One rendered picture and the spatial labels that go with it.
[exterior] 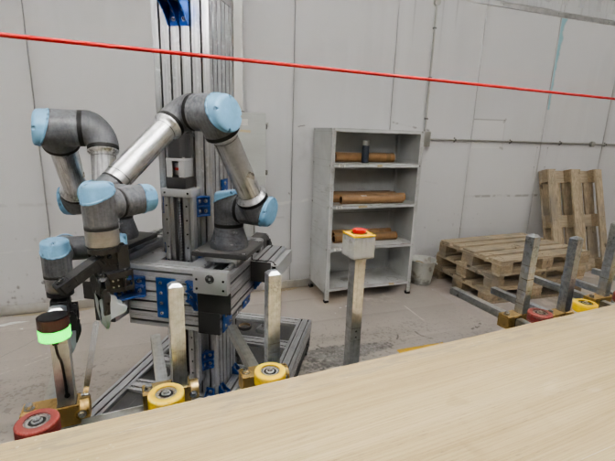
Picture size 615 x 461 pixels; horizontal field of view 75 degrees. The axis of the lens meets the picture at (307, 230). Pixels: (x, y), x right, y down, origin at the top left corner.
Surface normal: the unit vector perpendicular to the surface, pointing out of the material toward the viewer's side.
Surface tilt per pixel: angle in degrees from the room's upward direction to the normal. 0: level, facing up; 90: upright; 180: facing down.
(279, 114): 90
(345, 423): 0
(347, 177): 90
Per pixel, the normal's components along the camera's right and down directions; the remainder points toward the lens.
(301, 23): 0.33, 0.23
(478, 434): 0.03, -0.97
